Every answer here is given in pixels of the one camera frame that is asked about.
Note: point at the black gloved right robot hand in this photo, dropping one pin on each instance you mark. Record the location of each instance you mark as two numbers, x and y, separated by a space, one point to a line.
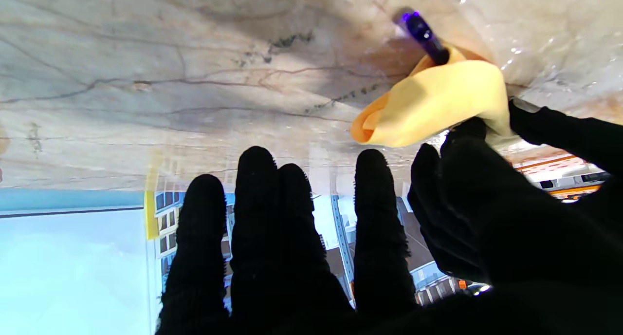
511 237

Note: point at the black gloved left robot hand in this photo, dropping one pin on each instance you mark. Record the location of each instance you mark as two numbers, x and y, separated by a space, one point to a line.
574 133

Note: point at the yellow orange cloth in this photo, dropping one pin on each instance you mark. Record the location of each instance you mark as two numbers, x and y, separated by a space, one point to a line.
438 106

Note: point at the warehouse print backdrop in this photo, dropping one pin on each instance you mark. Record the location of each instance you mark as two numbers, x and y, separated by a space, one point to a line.
73 267

